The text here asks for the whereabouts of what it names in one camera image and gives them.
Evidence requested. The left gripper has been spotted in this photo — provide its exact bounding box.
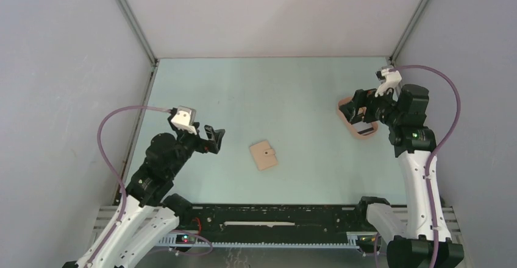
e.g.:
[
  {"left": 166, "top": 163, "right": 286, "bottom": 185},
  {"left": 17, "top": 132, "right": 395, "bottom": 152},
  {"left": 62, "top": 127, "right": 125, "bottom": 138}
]
[{"left": 168, "top": 116, "right": 225, "bottom": 177}]

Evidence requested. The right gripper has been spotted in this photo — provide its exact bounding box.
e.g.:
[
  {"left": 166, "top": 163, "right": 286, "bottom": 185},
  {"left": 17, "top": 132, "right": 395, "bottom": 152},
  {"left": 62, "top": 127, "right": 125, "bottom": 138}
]
[{"left": 339, "top": 83, "right": 403, "bottom": 127}]

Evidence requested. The beige leather card holder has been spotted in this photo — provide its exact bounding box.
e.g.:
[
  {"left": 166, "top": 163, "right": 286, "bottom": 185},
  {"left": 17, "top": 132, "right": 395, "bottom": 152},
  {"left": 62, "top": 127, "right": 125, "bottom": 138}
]
[{"left": 249, "top": 140, "right": 279, "bottom": 171}]

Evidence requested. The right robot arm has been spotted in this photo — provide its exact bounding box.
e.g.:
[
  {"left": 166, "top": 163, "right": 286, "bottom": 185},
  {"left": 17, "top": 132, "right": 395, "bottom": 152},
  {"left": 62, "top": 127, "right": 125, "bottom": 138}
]
[{"left": 337, "top": 84, "right": 465, "bottom": 267}]

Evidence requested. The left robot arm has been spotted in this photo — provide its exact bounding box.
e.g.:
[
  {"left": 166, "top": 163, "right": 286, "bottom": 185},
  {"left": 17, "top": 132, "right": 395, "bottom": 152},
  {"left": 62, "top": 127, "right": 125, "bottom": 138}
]
[{"left": 64, "top": 125, "right": 226, "bottom": 267}]

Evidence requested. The pink oval tray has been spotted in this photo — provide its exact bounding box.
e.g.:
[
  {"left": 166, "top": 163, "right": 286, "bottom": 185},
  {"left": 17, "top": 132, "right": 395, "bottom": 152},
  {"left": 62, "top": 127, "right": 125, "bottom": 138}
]
[{"left": 337, "top": 97, "right": 379, "bottom": 139}]

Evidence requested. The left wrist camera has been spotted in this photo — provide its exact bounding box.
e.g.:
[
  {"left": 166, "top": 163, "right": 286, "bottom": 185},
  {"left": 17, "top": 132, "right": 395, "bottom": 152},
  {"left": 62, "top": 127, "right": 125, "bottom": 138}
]
[{"left": 168, "top": 106, "right": 198, "bottom": 135}]

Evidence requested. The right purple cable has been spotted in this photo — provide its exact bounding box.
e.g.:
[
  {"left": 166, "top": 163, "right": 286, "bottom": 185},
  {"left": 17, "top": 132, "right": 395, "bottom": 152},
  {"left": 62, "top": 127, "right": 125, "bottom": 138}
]
[{"left": 387, "top": 65, "right": 462, "bottom": 268}]

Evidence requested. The purple cable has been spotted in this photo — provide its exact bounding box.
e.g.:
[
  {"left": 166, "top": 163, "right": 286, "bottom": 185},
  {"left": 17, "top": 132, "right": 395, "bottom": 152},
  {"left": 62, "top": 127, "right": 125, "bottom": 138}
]
[
  {"left": 387, "top": 65, "right": 462, "bottom": 268},
  {"left": 87, "top": 105, "right": 179, "bottom": 265}
]

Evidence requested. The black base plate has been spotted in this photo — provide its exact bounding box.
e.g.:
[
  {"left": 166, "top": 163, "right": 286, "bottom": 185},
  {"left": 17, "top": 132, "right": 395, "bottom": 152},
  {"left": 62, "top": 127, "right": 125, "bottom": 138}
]
[{"left": 161, "top": 203, "right": 391, "bottom": 245}]

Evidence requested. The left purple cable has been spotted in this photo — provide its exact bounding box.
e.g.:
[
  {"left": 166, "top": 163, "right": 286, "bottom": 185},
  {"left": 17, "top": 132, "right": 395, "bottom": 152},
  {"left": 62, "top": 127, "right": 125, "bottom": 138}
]
[{"left": 87, "top": 105, "right": 179, "bottom": 265}]

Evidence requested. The aluminium frame rail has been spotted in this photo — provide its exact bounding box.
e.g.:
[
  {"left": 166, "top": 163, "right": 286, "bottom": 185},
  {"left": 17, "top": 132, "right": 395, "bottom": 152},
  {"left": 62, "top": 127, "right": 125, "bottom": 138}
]
[{"left": 93, "top": 205, "right": 462, "bottom": 251}]

